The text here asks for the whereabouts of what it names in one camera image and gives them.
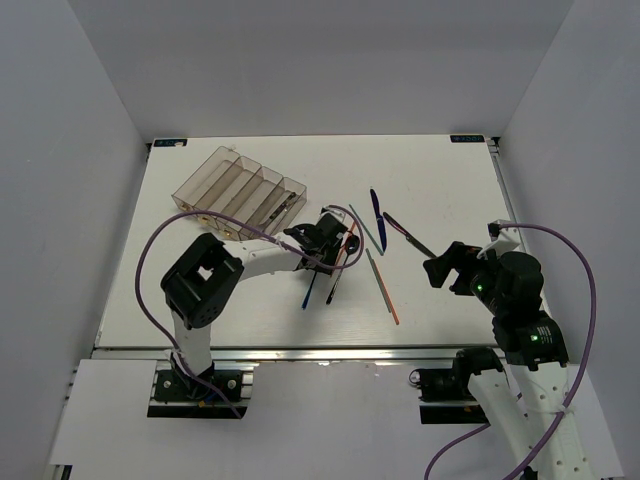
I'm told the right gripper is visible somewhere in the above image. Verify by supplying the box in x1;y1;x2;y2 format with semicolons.
421;240;507;314

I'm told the black spoon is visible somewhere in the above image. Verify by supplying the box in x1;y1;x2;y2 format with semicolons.
325;235;360;305

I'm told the rainbow iridescent spoon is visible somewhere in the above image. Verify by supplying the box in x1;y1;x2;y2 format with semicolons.
301;271;318;310

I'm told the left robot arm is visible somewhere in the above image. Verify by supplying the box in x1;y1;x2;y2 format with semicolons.
160;211;348;399

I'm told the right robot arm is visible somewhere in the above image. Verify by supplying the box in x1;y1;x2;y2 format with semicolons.
410;240;596;479

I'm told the orange chopstick near spoons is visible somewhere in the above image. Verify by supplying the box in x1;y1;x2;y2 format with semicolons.
334;222;356;266

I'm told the teal chopstick upper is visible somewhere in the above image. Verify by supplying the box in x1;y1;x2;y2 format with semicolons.
348;204;384;256

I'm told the teal chopstick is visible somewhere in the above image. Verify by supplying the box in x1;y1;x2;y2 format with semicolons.
365;248;391;313
348;204;384;256

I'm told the orange chopstick lower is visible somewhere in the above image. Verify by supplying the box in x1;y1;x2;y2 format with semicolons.
370;259;400;326

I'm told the teal chopstick lower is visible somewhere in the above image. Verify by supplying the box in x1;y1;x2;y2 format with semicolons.
365;248;391;313

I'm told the blue iridescent knife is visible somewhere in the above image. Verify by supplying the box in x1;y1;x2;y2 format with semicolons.
370;188;387;253

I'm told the black iridescent knife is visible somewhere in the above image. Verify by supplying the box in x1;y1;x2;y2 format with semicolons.
382;212;436;259

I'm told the clear acrylic utensil organizer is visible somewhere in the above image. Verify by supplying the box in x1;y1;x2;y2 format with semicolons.
172;146;307;241

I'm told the blue label right corner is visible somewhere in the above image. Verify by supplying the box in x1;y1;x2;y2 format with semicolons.
449;134;485;143

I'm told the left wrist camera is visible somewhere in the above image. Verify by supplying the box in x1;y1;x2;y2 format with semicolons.
320;206;346;222

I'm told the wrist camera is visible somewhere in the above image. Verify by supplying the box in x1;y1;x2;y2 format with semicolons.
476;220;521;259
320;206;346;222

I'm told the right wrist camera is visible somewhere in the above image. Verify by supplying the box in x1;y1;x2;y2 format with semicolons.
476;220;521;259

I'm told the aluminium table edge rail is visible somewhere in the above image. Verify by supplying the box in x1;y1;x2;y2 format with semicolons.
91;346;466;362

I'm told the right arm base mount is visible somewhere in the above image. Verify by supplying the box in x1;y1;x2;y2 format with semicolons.
408;368;489;425

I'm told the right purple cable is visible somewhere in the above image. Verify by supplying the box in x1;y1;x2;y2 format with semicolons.
420;220;599;480

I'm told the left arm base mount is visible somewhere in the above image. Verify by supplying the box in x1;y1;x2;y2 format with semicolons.
147;363;253;420

